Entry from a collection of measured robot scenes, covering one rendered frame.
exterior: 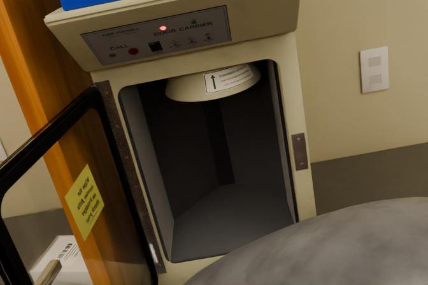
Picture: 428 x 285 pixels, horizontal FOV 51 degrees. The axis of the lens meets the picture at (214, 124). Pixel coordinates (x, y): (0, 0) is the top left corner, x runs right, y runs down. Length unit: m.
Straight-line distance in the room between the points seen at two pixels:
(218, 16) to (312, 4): 0.57
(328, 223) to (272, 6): 0.47
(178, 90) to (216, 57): 0.10
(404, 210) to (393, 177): 1.00
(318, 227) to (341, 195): 0.96
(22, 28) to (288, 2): 0.36
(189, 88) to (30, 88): 0.25
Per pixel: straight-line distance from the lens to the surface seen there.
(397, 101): 1.29
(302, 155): 0.78
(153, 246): 0.86
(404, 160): 1.25
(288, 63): 0.71
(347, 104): 1.24
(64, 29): 0.60
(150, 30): 0.61
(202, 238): 0.92
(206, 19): 0.60
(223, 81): 0.73
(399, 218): 0.17
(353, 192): 1.13
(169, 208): 0.97
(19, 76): 0.66
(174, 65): 0.70
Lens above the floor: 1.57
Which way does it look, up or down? 23 degrees down
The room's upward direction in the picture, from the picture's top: 12 degrees counter-clockwise
